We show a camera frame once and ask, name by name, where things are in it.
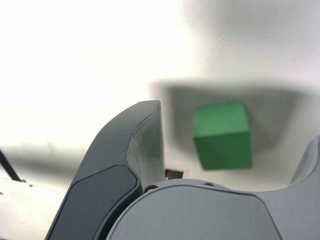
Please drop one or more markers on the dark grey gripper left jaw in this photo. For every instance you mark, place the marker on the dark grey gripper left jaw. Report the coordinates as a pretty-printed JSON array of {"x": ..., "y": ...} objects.
[{"x": 105, "y": 175}]

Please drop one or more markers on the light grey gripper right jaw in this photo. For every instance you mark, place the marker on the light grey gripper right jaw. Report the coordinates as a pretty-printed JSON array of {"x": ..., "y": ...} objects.
[{"x": 200, "y": 215}]

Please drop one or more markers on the green cube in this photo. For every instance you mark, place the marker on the green cube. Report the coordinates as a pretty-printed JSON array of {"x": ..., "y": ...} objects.
[{"x": 222, "y": 140}]

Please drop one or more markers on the black tape strip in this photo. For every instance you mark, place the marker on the black tape strip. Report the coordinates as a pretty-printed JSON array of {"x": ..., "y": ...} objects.
[{"x": 7, "y": 165}]

